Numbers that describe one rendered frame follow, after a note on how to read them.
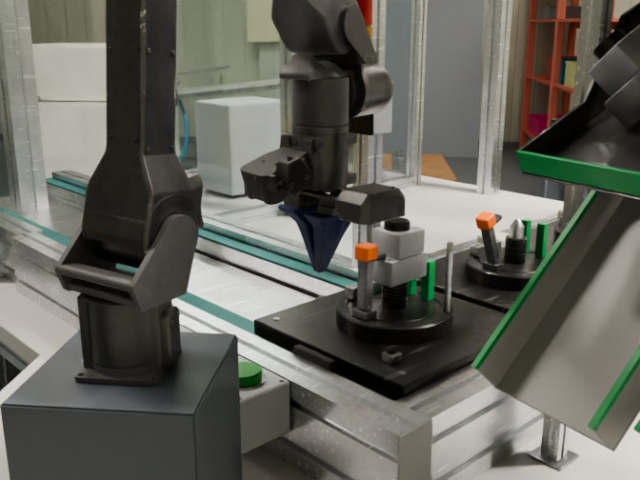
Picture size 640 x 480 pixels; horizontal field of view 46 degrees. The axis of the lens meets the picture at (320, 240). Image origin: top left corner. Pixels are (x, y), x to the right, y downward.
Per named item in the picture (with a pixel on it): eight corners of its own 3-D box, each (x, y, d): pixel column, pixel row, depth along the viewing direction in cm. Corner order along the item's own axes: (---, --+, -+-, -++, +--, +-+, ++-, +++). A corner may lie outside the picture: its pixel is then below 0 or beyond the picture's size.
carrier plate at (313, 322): (403, 405, 75) (404, 385, 74) (253, 334, 92) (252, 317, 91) (534, 338, 90) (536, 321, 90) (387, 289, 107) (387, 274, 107)
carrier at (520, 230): (541, 334, 91) (550, 235, 88) (393, 286, 108) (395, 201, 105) (633, 289, 107) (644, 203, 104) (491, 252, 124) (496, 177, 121)
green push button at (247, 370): (240, 400, 75) (239, 382, 75) (216, 386, 78) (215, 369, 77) (270, 387, 78) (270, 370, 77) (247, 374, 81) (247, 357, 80)
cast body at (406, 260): (390, 288, 85) (392, 229, 83) (363, 279, 88) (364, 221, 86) (437, 271, 91) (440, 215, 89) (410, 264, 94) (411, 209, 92)
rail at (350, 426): (397, 532, 70) (401, 428, 67) (16, 290, 132) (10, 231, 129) (435, 508, 73) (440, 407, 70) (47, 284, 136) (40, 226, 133)
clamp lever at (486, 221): (495, 267, 102) (487, 220, 98) (483, 264, 103) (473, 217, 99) (510, 252, 104) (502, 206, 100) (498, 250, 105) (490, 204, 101)
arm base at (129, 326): (72, 382, 56) (65, 306, 54) (106, 346, 62) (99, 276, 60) (164, 387, 55) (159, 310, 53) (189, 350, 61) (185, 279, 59)
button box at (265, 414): (238, 457, 75) (236, 401, 73) (131, 386, 89) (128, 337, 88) (291, 432, 79) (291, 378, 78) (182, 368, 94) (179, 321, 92)
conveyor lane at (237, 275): (402, 483, 77) (405, 395, 75) (50, 283, 136) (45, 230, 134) (550, 393, 96) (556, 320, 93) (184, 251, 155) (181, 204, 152)
